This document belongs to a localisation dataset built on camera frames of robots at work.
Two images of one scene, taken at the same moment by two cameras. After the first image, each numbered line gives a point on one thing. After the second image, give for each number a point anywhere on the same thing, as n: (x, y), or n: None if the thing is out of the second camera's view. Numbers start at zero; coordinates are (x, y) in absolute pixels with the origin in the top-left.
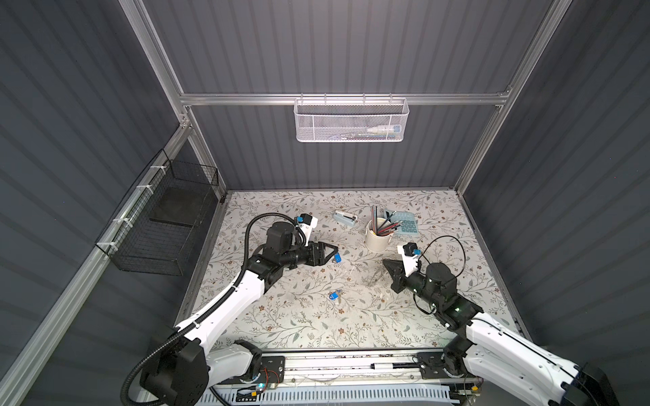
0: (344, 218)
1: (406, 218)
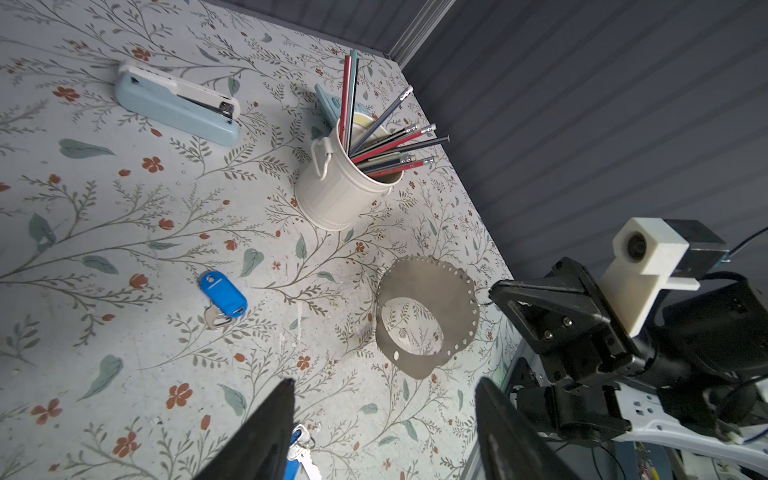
0: (207, 113)
1: (330, 107)
